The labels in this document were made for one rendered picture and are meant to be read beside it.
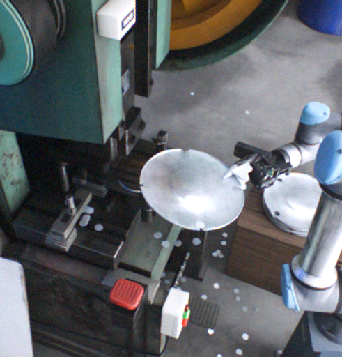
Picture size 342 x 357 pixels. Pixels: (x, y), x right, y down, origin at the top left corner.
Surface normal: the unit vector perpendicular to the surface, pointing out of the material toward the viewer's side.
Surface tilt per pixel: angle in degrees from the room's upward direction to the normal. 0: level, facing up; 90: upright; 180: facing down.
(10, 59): 90
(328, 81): 0
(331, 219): 82
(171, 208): 9
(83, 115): 90
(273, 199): 0
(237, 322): 0
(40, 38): 87
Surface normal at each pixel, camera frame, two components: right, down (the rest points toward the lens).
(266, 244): -0.39, 0.65
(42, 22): 0.93, 0.13
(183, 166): 0.21, -0.68
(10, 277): -0.26, 0.52
